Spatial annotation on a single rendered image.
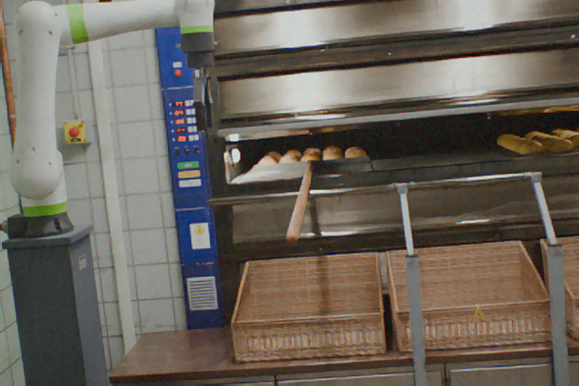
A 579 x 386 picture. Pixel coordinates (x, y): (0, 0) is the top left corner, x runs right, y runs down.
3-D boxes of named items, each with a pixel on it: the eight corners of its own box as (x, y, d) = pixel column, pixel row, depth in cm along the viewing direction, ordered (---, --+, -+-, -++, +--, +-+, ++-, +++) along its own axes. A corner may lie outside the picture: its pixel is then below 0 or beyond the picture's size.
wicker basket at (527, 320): (388, 315, 330) (383, 249, 327) (525, 305, 325) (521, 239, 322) (397, 353, 282) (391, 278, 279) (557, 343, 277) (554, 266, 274)
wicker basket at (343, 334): (251, 324, 336) (244, 260, 333) (384, 315, 330) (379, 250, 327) (232, 363, 288) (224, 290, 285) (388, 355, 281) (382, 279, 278)
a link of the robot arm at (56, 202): (19, 220, 221) (10, 153, 219) (25, 212, 236) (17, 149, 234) (66, 214, 224) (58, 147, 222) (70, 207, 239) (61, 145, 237)
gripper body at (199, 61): (187, 55, 229) (190, 87, 230) (183, 53, 220) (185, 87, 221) (213, 52, 228) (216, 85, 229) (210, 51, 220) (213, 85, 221)
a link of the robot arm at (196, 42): (213, 30, 219) (218, 32, 228) (172, 33, 219) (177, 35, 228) (215, 52, 219) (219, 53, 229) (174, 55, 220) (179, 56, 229)
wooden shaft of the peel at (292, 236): (298, 244, 194) (297, 232, 194) (286, 245, 194) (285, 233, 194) (314, 167, 364) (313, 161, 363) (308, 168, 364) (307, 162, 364)
